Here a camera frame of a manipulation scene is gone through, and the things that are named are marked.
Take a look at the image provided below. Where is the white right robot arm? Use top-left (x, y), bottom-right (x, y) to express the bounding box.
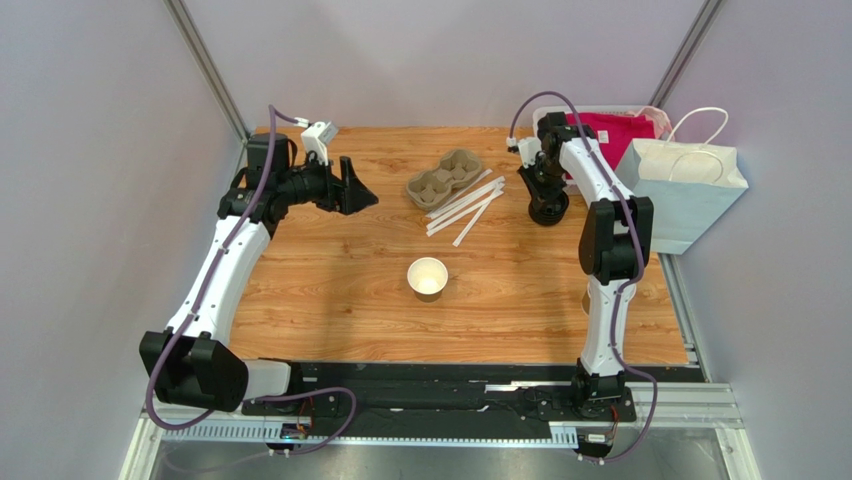
top-left (517, 112), bottom-right (654, 419)

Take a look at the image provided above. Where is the stack of paper cups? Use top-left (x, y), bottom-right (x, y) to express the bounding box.
top-left (581, 291), bottom-right (591, 315)

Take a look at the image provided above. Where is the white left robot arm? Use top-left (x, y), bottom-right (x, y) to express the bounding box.
top-left (139, 123), bottom-right (378, 412)

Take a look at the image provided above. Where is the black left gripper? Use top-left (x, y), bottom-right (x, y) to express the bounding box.
top-left (278, 151), bottom-right (379, 216)

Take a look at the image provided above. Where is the stack of black lids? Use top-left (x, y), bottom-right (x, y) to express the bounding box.
top-left (528, 197), bottom-right (570, 227)

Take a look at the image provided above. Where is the cardboard cup carrier tray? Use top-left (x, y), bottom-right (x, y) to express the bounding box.
top-left (405, 149), bottom-right (483, 211)

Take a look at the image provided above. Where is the left aluminium corner post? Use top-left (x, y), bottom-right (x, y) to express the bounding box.
top-left (163, 0), bottom-right (249, 144)

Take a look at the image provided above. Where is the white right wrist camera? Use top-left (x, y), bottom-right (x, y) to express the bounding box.
top-left (506, 136), bottom-right (541, 169)

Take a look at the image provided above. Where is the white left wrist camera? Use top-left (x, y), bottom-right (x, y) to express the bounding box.
top-left (294, 117), bottom-right (339, 166)

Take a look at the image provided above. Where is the light blue paper bag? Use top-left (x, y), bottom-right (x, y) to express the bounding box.
top-left (615, 107), bottom-right (749, 255)

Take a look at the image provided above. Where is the right aluminium corner post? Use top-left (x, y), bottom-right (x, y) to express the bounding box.
top-left (650, 0), bottom-right (726, 108)

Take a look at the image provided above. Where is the aluminium corner post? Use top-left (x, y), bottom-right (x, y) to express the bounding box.
top-left (650, 0), bottom-right (726, 108)
top-left (163, 0), bottom-right (249, 144)

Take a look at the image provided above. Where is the white wrapped straw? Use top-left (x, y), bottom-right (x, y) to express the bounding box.
top-left (427, 188), bottom-right (503, 237)
top-left (427, 169), bottom-right (493, 219)
top-left (452, 187), bottom-right (503, 247)
top-left (427, 176), bottom-right (505, 221)

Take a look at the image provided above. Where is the single paper cup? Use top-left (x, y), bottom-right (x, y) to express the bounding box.
top-left (406, 257), bottom-right (449, 302)

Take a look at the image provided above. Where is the white plastic basket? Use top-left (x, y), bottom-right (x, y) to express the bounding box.
top-left (531, 105), bottom-right (672, 198)

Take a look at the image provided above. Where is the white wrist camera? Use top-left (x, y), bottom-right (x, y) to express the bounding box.
top-left (506, 136), bottom-right (541, 169)
top-left (294, 117), bottom-right (339, 166)

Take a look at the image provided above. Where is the pink folded cloth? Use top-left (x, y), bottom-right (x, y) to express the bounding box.
top-left (579, 112), bottom-right (656, 171)

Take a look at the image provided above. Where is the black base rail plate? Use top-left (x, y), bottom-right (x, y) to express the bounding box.
top-left (224, 359), bottom-right (708, 442)

